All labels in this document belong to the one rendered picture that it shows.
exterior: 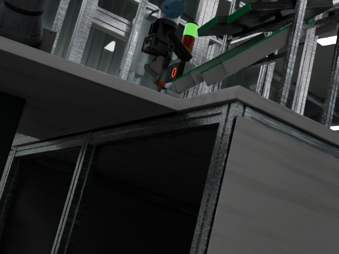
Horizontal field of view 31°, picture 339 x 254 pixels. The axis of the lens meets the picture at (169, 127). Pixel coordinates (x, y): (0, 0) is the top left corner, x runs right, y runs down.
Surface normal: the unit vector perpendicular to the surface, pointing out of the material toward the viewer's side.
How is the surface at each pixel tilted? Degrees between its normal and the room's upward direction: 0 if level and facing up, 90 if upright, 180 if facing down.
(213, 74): 90
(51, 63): 90
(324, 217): 90
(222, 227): 90
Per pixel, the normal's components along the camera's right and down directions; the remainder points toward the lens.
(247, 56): 0.38, -0.15
